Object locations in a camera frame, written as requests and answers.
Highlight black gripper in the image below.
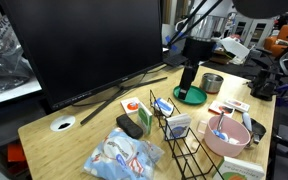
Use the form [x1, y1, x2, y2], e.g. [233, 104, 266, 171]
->
[177, 35, 217, 101]

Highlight green round plate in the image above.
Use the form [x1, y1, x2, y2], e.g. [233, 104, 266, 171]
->
[172, 84, 208, 106]

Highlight blue plastic object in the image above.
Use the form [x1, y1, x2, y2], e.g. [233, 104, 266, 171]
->
[275, 83, 288, 108]

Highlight stainless steel bowl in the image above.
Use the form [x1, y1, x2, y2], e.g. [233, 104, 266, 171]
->
[199, 72, 225, 95]

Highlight blue white flash card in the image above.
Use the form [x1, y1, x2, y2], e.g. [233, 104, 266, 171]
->
[152, 97, 175, 118]

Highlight white card black red picture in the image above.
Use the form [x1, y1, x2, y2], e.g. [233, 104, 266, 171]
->
[208, 100, 236, 119]

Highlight standing white card blue globe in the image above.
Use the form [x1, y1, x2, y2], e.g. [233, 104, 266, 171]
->
[164, 113, 193, 141]

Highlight small white picture card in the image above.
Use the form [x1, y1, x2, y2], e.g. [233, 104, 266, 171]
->
[224, 98, 251, 114]

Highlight standing card rainbow green sides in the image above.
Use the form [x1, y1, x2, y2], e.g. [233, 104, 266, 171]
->
[136, 101, 154, 136]

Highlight white card orange circle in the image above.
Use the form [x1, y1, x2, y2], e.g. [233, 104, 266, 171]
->
[120, 96, 142, 117]

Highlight blue white plastic spoon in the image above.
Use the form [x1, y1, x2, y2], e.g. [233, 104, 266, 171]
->
[242, 112, 254, 133]

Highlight pink plastic cup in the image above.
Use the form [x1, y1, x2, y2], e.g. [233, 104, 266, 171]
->
[197, 114, 252, 158]

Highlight white double door cabinet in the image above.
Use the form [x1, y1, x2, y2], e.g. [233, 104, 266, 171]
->
[232, 13, 276, 50]

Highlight white green vegetables card box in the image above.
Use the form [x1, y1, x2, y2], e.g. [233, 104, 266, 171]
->
[212, 155, 266, 180]

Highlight blue white plastic bag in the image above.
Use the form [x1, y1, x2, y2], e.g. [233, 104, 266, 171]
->
[81, 127, 165, 180]

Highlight orange sofa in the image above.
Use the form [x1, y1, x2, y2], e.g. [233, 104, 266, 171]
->
[263, 24, 288, 58]

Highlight large black monitor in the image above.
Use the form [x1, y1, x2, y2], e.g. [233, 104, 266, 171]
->
[0, 0, 169, 126]

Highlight white round desk grommet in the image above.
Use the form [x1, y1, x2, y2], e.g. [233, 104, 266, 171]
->
[49, 115, 77, 133]

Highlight black plastic bag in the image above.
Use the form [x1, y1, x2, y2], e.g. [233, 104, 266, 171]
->
[0, 49, 36, 97]

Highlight orange box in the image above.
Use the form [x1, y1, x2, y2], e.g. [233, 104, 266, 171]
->
[6, 142, 27, 164]

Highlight metal handled utensil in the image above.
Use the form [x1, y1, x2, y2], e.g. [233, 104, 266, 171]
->
[212, 110, 230, 141]

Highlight black wire rack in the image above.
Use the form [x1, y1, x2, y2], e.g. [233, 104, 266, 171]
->
[148, 89, 226, 180]

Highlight black table clamp mount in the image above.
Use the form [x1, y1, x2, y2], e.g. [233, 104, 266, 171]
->
[248, 68, 279, 102]

